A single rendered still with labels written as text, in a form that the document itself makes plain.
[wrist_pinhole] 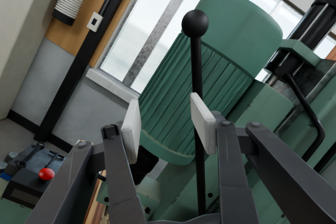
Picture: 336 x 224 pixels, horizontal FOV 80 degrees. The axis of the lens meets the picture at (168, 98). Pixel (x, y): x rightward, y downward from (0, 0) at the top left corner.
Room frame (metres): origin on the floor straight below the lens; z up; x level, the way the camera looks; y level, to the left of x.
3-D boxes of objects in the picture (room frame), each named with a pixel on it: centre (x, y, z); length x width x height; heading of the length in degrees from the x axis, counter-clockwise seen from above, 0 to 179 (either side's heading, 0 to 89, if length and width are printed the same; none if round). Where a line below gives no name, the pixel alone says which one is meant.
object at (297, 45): (0.46, -0.17, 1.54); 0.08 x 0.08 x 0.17; 14
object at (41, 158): (0.38, 0.15, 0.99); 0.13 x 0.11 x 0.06; 14
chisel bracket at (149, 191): (0.43, -0.05, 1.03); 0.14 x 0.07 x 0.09; 104
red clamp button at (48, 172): (0.35, 0.12, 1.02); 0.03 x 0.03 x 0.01
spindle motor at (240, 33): (0.43, -0.03, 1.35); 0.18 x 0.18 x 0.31
